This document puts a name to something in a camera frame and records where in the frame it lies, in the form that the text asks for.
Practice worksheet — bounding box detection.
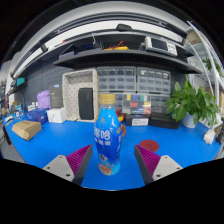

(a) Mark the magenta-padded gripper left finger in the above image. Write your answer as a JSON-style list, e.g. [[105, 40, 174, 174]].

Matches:
[[42, 143, 94, 186]]

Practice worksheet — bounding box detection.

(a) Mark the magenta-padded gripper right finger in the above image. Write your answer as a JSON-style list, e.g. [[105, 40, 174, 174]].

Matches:
[[134, 143, 184, 186]]

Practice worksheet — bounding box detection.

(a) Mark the blue drink bottle gold cap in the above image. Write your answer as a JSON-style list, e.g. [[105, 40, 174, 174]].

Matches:
[[93, 93, 123, 177]]

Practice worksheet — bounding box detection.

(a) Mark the flat round red coaster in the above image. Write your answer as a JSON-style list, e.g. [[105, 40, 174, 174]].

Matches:
[[138, 139, 160, 153]]

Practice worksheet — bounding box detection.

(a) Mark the black flat case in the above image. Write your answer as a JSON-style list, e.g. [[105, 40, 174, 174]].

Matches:
[[148, 112, 183, 130]]

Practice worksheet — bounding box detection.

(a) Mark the brown cardboard box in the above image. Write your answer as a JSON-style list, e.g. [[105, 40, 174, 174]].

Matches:
[[11, 119, 43, 142]]

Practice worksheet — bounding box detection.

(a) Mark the white plant pot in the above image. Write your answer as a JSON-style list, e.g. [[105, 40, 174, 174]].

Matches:
[[181, 113, 198, 129]]

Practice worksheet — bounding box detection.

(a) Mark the white carton box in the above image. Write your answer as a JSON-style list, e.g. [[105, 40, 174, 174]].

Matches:
[[46, 107, 68, 124]]

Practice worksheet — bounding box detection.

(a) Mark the black box with white label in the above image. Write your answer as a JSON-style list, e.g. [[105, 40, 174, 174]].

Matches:
[[125, 114, 150, 127]]

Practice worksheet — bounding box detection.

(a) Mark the white power adapter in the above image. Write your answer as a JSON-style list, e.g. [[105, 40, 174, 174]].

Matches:
[[203, 129, 217, 145]]

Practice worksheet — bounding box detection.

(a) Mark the blue carton box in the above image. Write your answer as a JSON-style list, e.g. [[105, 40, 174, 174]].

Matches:
[[26, 108, 49, 125]]

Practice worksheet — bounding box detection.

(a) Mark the yellow multimeter with red leads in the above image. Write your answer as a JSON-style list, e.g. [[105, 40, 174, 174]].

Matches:
[[115, 109, 126, 123]]

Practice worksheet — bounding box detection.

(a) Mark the black rectangular speaker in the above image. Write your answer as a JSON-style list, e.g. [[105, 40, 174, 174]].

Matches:
[[77, 87, 95, 121]]

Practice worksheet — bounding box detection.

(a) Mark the clear organizer with coloured parts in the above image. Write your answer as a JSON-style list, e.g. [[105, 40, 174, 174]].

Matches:
[[121, 93, 152, 116]]

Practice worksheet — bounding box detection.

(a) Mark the purple plastic bag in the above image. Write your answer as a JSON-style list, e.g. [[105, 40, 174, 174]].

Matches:
[[36, 89, 52, 110]]

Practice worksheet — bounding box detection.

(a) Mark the dark grey upright box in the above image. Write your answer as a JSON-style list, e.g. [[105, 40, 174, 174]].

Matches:
[[49, 85, 64, 109]]

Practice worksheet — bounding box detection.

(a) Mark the green leafy plant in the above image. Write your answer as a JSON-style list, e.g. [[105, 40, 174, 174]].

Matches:
[[164, 75, 220, 127]]

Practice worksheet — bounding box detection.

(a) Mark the white metal rack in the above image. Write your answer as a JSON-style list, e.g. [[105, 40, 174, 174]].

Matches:
[[186, 21, 224, 134]]

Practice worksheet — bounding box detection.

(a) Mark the dark wall shelf unit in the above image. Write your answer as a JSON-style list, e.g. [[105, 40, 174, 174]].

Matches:
[[9, 23, 203, 88]]

